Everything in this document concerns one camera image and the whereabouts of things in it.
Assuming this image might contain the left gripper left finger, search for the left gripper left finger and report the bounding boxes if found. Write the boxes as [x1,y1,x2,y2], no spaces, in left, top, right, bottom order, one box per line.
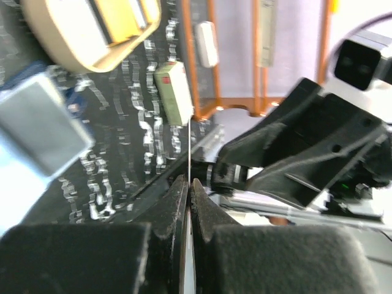
[1,175,189,293]

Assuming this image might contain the stack of credit cards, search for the stack of credit cards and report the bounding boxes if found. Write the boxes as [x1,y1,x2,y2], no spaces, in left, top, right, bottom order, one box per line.
[89,0,159,47]

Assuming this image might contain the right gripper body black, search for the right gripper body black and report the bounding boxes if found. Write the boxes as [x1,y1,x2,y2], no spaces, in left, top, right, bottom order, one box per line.
[209,134,391,214]

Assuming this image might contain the beige oval card tray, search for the beige oval card tray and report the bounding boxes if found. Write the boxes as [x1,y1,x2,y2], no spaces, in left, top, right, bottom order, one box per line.
[20,1,161,74]

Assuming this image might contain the white small carton box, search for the white small carton box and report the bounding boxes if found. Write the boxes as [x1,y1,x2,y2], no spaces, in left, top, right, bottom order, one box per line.
[154,61,194,126]

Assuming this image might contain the orange wooden tiered shelf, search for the orange wooden tiered shelf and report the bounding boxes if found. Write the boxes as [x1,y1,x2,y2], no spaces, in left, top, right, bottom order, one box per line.
[180,1,336,121]

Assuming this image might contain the white item on lower shelf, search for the white item on lower shelf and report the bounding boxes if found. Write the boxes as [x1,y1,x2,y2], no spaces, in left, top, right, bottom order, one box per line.
[195,21,219,68]

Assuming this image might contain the blue leather card holder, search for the blue leather card holder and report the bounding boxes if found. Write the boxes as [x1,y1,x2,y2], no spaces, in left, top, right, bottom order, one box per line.
[0,59,96,239]

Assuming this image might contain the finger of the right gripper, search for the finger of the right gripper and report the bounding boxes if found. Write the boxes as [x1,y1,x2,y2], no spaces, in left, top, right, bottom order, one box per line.
[216,78,321,168]
[246,94,385,208]

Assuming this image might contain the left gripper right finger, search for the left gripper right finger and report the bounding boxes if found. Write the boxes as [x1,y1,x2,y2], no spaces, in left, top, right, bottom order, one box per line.
[190,179,379,293]

